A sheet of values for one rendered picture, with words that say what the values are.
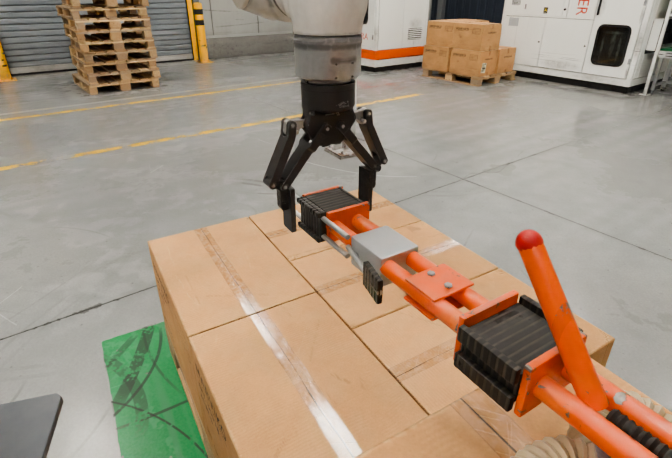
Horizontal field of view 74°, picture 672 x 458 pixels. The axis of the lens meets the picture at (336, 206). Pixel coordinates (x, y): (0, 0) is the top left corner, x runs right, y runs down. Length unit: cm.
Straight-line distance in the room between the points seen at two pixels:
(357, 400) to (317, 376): 12
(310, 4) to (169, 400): 162
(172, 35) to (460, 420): 1011
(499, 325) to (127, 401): 167
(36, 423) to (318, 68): 73
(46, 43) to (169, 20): 226
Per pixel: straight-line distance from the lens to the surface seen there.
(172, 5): 1041
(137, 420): 192
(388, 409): 111
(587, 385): 45
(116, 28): 758
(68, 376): 220
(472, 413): 60
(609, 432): 44
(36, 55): 999
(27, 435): 95
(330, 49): 59
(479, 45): 758
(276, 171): 62
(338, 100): 61
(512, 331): 49
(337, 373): 118
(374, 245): 59
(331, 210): 66
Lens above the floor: 140
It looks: 26 degrees down
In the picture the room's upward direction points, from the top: straight up
